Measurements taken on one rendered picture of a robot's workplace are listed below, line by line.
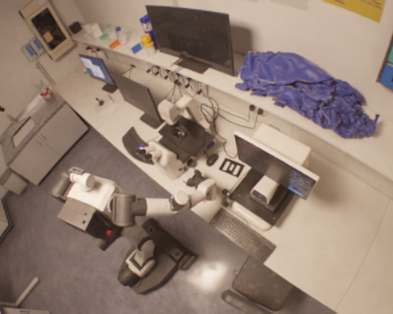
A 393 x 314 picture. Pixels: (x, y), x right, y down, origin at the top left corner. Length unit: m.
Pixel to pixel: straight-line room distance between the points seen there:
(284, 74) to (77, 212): 1.26
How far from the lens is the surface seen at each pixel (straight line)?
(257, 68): 1.36
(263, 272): 1.75
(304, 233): 1.54
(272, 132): 1.19
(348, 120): 1.28
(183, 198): 1.17
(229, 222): 1.51
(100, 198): 1.14
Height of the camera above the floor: 2.22
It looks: 56 degrees down
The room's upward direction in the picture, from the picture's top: 23 degrees counter-clockwise
